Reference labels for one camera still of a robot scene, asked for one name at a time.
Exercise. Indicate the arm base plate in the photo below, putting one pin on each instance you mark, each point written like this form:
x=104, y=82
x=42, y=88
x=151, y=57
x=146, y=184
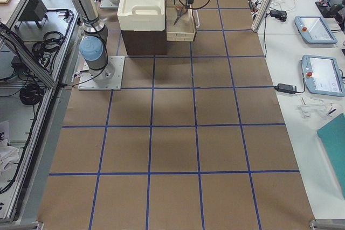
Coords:
x=110, y=78

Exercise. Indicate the far teach pendant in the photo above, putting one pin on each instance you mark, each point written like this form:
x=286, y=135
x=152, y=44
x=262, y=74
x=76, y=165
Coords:
x=314, y=30

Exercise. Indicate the clear acrylic bracket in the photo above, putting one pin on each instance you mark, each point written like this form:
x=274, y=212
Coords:
x=320, y=107

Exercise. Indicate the black power brick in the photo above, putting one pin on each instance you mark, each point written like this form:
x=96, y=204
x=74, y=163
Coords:
x=284, y=88

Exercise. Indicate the teach pendant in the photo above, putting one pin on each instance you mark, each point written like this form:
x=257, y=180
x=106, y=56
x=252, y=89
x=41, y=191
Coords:
x=322, y=75
x=314, y=30

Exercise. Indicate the teal board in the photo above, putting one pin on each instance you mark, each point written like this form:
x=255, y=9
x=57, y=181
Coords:
x=332, y=137

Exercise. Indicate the dark brown drawer cabinet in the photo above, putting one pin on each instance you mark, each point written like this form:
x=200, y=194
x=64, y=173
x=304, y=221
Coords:
x=145, y=43

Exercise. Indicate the wooden drawer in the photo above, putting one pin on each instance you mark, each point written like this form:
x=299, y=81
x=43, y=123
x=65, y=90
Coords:
x=185, y=28

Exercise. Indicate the near teach pendant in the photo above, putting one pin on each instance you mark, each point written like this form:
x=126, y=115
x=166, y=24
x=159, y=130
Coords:
x=322, y=75

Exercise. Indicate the black orange handled scissors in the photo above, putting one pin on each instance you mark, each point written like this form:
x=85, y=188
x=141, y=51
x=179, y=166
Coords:
x=181, y=11

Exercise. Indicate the white plastic tray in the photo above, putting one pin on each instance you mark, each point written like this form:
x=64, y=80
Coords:
x=141, y=15

